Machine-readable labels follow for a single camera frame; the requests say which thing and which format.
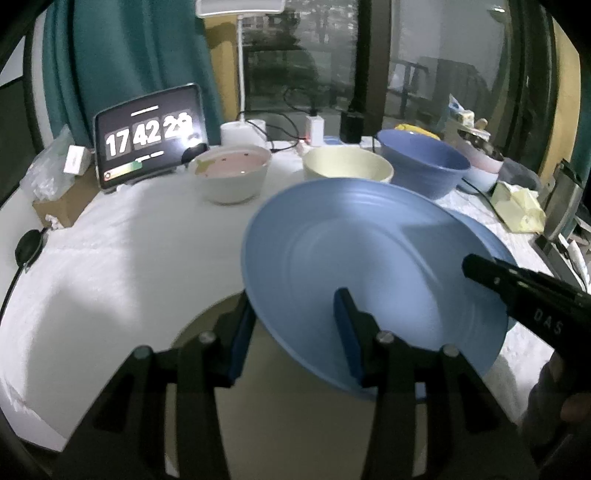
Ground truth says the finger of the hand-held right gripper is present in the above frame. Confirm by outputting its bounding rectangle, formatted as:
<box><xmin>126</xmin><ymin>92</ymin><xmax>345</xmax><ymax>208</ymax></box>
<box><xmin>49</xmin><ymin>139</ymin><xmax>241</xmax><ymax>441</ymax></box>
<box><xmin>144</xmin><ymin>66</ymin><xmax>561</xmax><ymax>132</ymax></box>
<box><xmin>462</xmin><ymin>254</ymin><xmax>522</xmax><ymax>301</ymax></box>

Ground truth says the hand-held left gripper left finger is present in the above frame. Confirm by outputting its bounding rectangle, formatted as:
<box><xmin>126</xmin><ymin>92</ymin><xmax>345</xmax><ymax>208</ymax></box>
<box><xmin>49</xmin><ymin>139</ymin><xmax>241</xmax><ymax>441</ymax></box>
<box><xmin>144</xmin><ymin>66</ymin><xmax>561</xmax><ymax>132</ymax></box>
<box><xmin>65</xmin><ymin>291</ymin><xmax>257</xmax><ymax>480</ymax></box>

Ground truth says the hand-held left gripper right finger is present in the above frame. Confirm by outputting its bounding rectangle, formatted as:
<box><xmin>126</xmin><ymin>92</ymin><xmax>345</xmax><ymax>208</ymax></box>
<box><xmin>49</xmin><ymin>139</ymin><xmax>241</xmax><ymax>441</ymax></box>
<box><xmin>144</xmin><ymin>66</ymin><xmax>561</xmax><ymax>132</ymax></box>
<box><xmin>333</xmin><ymin>287</ymin><xmax>539</xmax><ymax>480</ymax></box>

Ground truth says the blue plate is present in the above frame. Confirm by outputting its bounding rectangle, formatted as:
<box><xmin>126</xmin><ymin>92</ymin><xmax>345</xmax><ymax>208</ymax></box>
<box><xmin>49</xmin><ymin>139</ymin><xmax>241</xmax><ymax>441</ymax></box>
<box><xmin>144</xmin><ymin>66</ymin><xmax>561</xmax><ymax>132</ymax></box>
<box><xmin>241</xmin><ymin>179</ymin><xmax>511</xmax><ymax>401</ymax></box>
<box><xmin>445</xmin><ymin>209</ymin><xmax>517</xmax><ymax>268</ymax></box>

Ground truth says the grey plate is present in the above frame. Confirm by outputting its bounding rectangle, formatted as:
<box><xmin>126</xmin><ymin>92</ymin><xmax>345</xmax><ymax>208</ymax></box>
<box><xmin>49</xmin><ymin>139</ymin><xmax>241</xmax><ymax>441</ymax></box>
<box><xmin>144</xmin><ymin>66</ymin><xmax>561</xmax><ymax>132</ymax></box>
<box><xmin>170</xmin><ymin>292</ymin><xmax>428</xmax><ymax>480</ymax></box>

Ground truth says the large blue bowl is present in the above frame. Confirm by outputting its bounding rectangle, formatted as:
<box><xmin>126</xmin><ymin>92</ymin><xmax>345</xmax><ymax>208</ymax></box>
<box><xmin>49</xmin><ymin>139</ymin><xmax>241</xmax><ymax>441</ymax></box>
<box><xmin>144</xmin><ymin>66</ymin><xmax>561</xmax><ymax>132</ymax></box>
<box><xmin>377</xmin><ymin>128</ymin><xmax>472</xmax><ymax>200</ymax></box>

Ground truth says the pink strawberry bowl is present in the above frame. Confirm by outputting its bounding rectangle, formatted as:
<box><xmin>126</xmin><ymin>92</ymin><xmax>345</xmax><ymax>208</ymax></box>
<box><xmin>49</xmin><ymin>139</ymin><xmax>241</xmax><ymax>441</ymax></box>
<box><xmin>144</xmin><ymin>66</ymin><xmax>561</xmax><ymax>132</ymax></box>
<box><xmin>188</xmin><ymin>145</ymin><xmax>272</xmax><ymax>205</ymax></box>

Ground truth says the cream bowl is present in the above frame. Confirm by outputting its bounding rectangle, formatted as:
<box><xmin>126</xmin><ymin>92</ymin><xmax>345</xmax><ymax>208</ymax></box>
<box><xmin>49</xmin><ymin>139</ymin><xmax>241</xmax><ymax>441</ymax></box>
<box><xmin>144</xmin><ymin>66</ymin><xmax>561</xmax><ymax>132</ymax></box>
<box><xmin>302</xmin><ymin>146</ymin><xmax>394</xmax><ymax>184</ymax></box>

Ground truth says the person's right hand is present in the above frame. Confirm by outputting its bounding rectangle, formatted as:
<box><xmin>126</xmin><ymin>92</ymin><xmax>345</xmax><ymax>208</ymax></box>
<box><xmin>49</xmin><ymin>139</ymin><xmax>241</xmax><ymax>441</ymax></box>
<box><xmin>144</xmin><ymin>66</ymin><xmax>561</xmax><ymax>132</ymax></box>
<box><xmin>561</xmin><ymin>392</ymin><xmax>591</xmax><ymax>422</ymax></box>

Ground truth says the steel thermos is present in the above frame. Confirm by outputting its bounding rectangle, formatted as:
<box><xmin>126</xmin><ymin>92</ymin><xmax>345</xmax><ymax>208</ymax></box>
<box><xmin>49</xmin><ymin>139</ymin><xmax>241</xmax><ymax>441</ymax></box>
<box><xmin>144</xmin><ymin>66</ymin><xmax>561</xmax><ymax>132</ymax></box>
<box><xmin>542</xmin><ymin>159</ymin><xmax>585</xmax><ymax>243</ymax></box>

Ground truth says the grey cloth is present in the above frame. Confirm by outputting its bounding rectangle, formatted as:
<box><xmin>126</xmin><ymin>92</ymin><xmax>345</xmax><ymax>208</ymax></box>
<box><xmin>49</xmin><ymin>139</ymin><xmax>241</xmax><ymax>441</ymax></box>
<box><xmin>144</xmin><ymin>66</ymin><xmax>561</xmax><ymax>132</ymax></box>
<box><xmin>499</xmin><ymin>157</ymin><xmax>543</xmax><ymax>192</ymax></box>

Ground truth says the steel bowl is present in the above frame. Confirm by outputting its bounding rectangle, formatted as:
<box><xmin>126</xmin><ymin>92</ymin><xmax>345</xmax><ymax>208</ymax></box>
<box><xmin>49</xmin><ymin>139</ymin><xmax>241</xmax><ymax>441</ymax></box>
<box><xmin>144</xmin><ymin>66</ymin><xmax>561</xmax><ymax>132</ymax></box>
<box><xmin>455</xmin><ymin>129</ymin><xmax>504</xmax><ymax>160</ymax></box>

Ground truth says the white tablecloth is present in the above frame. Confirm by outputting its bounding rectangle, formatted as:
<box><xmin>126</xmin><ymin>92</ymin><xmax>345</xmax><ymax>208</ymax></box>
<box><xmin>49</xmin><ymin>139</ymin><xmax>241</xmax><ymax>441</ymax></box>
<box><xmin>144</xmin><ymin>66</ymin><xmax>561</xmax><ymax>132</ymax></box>
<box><xmin>0</xmin><ymin>138</ymin><xmax>568</xmax><ymax>455</ymax></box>

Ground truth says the teal curtain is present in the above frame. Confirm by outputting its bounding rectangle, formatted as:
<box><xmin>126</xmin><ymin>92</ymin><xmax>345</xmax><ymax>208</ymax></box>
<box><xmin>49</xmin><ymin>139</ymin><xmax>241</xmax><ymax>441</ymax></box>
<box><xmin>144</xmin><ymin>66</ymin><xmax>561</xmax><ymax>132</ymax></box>
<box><xmin>42</xmin><ymin>0</ymin><xmax>227</xmax><ymax>148</ymax></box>
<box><xmin>571</xmin><ymin>111</ymin><xmax>591</xmax><ymax>195</ymax></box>

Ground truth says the yellow packet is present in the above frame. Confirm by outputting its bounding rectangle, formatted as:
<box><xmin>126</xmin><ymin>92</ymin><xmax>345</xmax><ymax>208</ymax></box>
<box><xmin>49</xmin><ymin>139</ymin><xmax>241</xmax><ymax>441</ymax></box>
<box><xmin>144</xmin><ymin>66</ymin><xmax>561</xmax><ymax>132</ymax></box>
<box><xmin>392</xmin><ymin>122</ymin><xmax>441</xmax><ymax>141</ymax></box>

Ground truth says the blue and white packet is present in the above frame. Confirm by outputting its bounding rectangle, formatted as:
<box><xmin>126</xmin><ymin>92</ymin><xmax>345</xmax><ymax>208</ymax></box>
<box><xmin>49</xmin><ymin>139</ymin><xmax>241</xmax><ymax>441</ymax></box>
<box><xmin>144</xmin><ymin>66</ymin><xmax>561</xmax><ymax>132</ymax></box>
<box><xmin>448</xmin><ymin>95</ymin><xmax>476</xmax><ymax>125</ymax></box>

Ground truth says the white power strip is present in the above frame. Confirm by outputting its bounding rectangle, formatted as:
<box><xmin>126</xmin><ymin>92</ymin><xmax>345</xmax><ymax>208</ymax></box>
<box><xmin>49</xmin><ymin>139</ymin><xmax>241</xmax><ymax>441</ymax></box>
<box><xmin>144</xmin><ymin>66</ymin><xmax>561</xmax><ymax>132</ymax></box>
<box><xmin>295</xmin><ymin>135</ymin><xmax>384</xmax><ymax>153</ymax></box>

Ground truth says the yellow curtain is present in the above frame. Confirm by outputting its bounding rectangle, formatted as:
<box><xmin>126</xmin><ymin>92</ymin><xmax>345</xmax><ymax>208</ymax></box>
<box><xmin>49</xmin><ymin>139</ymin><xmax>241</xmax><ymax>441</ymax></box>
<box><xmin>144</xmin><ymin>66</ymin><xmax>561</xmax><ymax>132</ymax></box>
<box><xmin>203</xmin><ymin>14</ymin><xmax>245</xmax><ymax>139</ymax></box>
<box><xmin>551</xmin><ymin>18</ymin><xmax>583</xmax><ymax>185</ymax></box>

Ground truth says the black charger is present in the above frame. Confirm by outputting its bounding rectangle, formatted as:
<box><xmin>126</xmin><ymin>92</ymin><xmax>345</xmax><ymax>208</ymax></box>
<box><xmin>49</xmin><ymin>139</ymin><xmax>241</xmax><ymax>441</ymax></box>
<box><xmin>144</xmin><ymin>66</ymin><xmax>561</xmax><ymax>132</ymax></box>
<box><xmin>341</xmin><ymin>111</ymin><xmax>365</xmax><ymax>144</ymax></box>

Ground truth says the cardboard box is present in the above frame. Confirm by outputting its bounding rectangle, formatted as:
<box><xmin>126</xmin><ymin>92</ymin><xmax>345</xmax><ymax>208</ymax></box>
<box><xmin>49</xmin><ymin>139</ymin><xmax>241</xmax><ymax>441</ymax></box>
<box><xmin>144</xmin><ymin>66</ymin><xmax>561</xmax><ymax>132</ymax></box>
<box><xmin>32</xmin><ymin>166</ymin><xmax>100</xmax><ymax>229</ymax></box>

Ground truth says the tablet with clock display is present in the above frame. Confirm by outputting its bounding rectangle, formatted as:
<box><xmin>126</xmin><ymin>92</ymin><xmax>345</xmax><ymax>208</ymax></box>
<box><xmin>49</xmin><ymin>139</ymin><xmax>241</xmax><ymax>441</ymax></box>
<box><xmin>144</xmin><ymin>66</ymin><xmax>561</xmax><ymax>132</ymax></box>
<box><xmin>93</xmin><ymin>83</ymin><xmax>208</xmax><ymax>195</ymax></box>

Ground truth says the small white box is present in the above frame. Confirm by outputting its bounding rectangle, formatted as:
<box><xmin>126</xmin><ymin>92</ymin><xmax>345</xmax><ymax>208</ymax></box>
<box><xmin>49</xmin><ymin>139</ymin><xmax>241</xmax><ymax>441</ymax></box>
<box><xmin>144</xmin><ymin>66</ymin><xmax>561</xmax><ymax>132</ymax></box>
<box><xmin>64</xmin><ymin>144</ymin><xmax>93</xmax><ymax>176</ymax></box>

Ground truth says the clear plastic bag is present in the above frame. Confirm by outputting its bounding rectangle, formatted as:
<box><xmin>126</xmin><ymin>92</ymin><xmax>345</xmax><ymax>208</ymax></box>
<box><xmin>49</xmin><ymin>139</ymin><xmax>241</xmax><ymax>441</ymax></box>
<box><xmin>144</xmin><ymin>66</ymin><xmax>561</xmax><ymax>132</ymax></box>
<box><xmin>21</xmin><ymin>124</ymin><xmax>77</xmax><ymax>204</ymax></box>

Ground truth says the white desk lamp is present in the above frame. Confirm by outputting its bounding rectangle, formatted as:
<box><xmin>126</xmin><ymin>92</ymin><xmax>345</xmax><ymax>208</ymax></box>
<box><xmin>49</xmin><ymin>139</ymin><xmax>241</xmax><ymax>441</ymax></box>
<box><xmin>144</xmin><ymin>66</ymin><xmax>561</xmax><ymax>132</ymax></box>
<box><xmin>196</xmin><ymin>0</ymin><xmax>284</xmax><ymax>148</ymax></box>

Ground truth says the black cable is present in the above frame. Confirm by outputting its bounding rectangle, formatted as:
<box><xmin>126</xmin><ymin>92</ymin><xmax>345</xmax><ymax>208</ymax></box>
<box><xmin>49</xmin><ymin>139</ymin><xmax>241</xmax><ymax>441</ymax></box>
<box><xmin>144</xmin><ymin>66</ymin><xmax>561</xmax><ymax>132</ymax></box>
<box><xmin>459</xmin><ymin>178</ymin><xmax>502</xmax><ymax>220</ymax></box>
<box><xmin>238</xmin><ymin>85</ymin><xmax>320</xmax><ymax>153</ymax></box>

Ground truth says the black round puck with cable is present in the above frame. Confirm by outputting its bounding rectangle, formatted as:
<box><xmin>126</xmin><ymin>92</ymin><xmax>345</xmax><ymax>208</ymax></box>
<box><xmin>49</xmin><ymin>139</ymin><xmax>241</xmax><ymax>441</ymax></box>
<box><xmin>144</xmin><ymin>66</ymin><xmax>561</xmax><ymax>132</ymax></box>
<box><xmin>0</xmin><ymin>228</ymin><xmax>48</xmax><ymax>324</ymax></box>

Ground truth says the dark window frame post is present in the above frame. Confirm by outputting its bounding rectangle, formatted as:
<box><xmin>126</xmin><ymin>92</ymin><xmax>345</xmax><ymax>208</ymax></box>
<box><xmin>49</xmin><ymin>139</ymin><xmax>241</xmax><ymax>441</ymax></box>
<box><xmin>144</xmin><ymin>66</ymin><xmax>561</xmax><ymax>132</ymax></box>
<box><xmin>353</xmin><ymin>0</ymin><xmax>393</xmax><ymax>132</ymax></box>

